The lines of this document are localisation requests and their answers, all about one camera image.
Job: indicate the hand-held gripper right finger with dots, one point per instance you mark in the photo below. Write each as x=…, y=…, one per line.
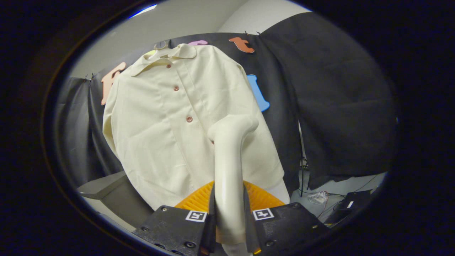
x=284, y=224

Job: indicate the small black cloth clip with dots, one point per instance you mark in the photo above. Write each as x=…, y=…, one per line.
x=89, y=76

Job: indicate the white power adapter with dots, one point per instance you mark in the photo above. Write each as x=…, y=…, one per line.
x=317, y=198

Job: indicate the black backdrop cloth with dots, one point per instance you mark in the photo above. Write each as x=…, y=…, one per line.
x=337, y=89

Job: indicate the white clothes hanger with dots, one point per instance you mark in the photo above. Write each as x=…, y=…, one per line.
x=160, y=45

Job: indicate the white garment steamer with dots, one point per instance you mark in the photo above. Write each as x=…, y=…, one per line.
x=227, y=177

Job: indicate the black floor box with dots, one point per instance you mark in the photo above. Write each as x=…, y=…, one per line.
x=352, y=206

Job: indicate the grey cabinet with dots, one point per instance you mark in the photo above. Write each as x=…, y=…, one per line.
x=113, y=193

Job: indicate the ceiling light panel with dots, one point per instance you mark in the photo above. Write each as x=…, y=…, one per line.
x=144, y=10

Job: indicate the cream button shirt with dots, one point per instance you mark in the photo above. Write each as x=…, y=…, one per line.
x=153, y=135

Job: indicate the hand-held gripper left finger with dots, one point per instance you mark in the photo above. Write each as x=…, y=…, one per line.
x=167, y=227

